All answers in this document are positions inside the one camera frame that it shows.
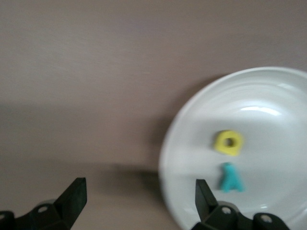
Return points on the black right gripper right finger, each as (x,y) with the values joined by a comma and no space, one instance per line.
(206,203)

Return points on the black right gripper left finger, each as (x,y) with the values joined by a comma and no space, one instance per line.
(72,203)

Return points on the teal foam letter y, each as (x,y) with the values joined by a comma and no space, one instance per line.
(226,172)

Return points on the yellow foam letter a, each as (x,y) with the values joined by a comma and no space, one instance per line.
(219,143)

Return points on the beige plate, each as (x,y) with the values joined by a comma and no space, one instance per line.
(263,107)

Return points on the brown paper table cover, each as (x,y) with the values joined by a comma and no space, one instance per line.
(96,72)

